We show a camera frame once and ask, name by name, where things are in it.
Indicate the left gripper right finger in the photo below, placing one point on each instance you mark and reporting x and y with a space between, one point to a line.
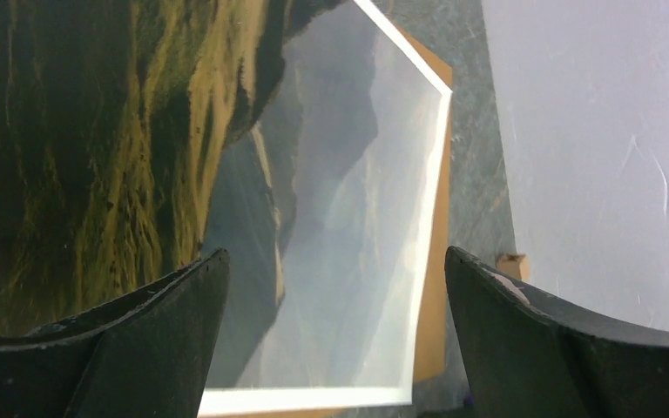
528 353

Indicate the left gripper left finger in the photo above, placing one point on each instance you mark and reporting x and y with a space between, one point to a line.
144 354

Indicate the landscape photo print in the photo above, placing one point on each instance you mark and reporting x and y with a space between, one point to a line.
137 137

